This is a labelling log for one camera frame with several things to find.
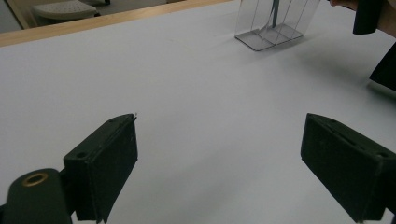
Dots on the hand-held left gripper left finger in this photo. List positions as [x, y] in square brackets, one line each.
[102, 168]

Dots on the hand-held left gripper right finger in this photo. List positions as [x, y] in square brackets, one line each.
[348, 165]

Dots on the clear acrylic organizer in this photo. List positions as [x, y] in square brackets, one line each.
[264, 39]

